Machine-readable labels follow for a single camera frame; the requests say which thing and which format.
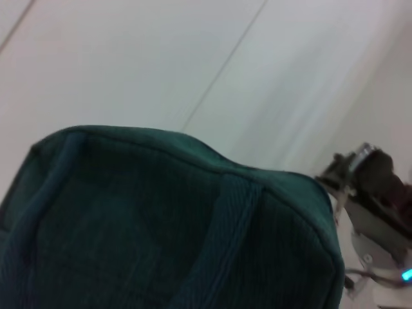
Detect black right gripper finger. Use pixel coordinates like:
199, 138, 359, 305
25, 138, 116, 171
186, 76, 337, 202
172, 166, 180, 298
314, 153, 358, 198

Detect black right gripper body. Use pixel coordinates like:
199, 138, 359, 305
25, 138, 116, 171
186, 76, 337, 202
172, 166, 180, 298
349, 143, 412, 265

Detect teal insulated lunch bag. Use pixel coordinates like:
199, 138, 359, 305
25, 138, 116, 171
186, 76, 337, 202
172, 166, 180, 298
0, 125, 346, 309

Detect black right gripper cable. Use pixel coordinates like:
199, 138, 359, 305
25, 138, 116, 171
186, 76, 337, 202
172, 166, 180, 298
344, 268, 406, 290

